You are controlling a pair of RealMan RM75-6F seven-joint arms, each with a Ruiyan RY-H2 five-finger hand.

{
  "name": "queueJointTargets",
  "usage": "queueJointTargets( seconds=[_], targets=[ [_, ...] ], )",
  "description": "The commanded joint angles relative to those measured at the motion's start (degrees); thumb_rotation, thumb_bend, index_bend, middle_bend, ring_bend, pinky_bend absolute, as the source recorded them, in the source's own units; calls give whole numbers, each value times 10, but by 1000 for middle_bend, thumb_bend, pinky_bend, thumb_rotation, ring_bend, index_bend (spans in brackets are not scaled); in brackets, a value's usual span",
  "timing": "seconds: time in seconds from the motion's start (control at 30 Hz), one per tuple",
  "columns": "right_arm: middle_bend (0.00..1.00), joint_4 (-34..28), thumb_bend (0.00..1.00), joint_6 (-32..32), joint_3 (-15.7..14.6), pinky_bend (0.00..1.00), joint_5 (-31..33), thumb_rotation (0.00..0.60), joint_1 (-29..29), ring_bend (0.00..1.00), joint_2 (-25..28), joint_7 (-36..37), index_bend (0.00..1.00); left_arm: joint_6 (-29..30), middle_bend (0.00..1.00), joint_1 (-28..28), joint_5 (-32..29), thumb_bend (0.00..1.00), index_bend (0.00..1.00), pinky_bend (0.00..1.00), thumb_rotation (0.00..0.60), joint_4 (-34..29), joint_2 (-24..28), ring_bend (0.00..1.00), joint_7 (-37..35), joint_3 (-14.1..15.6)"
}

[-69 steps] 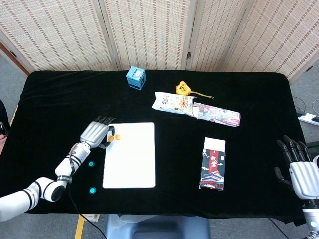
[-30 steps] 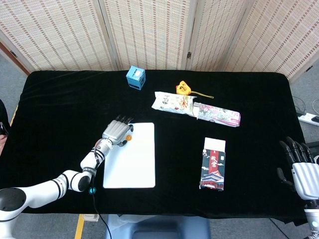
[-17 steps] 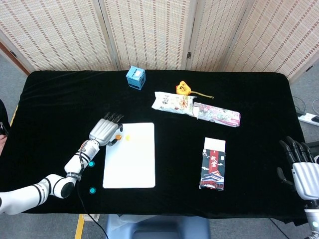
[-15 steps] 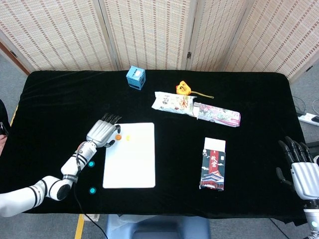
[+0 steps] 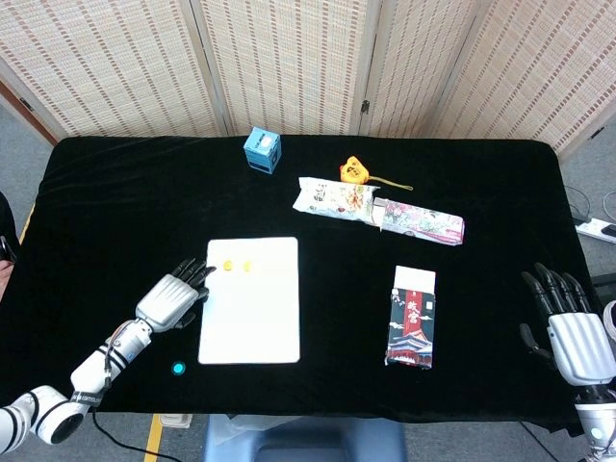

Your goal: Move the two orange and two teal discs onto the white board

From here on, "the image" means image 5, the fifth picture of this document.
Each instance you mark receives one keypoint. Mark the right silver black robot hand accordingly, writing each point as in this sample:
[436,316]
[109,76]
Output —
[582,346]

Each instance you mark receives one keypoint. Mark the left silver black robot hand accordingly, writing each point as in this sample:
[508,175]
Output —
[166,300]

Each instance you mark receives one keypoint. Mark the teal round piece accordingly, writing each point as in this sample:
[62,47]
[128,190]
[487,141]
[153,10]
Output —
[178,368]

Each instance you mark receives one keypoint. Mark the yellow round piece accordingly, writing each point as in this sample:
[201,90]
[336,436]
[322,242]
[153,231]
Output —
[227,265]
[248,266]

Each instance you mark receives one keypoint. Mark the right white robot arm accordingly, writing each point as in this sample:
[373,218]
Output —
[597,423]

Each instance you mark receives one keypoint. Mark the white magnetic board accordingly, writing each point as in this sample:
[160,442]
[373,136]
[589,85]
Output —
[255,317]

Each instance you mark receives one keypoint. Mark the black velvet tablecloth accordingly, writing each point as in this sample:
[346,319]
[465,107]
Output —
[120,216]

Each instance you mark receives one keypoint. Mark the white power strip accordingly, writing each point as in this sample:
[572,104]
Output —
[597,229]

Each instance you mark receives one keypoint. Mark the white plastic floor box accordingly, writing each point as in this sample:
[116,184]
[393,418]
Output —
[176,420]

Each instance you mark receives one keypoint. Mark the dark palace print box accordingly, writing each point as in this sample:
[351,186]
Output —
[411,327]

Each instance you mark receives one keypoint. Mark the person in black clothing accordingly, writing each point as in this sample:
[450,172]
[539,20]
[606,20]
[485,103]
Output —
[6,226]

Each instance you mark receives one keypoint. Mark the small blue cardboard box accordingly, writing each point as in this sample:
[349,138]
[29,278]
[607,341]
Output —
[262,150]

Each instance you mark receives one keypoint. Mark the white peanut snack bag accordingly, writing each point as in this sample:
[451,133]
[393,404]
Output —
[332,199]

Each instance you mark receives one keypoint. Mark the blue plastic stool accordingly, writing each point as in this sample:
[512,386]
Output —
[308,440]

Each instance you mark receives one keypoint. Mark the floral pink long package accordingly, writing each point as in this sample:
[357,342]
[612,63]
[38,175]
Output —
[423,223]

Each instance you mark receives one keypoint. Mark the orange small toy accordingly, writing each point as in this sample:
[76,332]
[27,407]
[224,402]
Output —
[354,169]

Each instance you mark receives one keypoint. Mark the woven folding screen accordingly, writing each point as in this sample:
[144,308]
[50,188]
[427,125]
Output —
[289,62]

